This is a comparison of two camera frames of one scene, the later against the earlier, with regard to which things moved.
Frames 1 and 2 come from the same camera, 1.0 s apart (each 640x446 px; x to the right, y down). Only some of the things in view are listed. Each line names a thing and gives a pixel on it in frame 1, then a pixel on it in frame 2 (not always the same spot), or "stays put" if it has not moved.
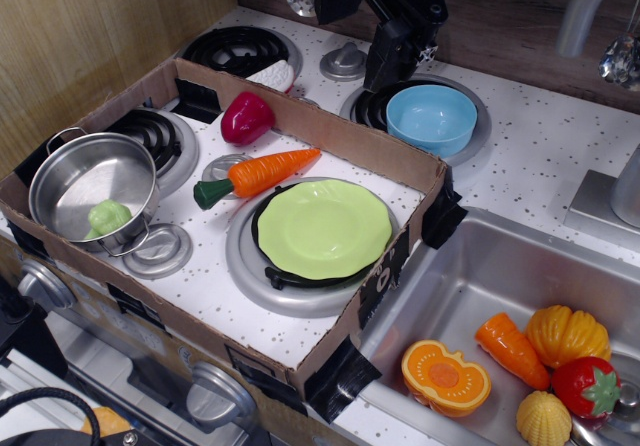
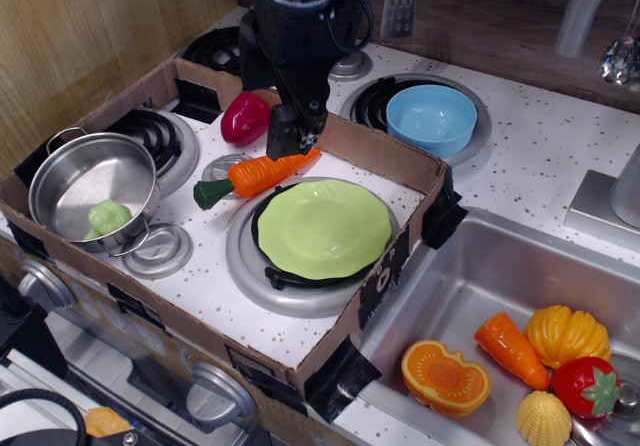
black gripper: x=411 y=18 -> x=300 y=45
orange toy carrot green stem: x=252 y=176 stays put
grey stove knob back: x=345 y=64 stays put
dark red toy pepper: x=246 y=118 stays put
